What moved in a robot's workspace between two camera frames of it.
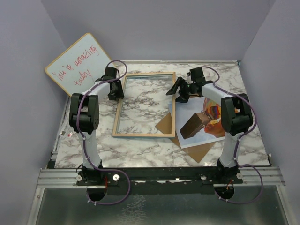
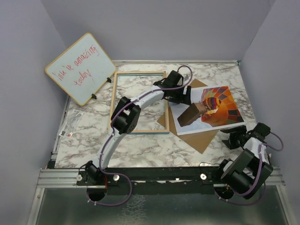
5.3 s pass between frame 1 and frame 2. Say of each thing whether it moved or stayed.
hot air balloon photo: moved
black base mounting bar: stayed
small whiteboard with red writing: stayed
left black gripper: moved
